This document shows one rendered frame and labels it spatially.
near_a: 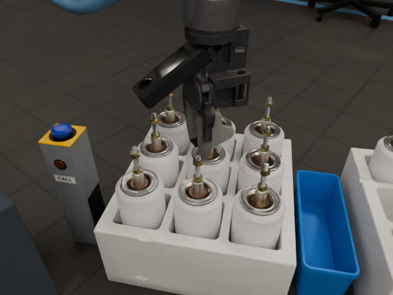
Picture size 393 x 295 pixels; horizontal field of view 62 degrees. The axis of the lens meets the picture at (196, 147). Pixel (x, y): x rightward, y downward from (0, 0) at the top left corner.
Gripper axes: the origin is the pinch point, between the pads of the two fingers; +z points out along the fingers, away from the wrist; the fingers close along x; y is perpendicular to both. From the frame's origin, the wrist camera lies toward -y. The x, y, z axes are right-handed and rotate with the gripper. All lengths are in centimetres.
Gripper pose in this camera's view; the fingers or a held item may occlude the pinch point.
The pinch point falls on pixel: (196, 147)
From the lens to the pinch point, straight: 56.1
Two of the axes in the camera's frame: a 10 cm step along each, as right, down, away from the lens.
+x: -3.8, -5.6, 7.4
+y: 9.3, -2.3, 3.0
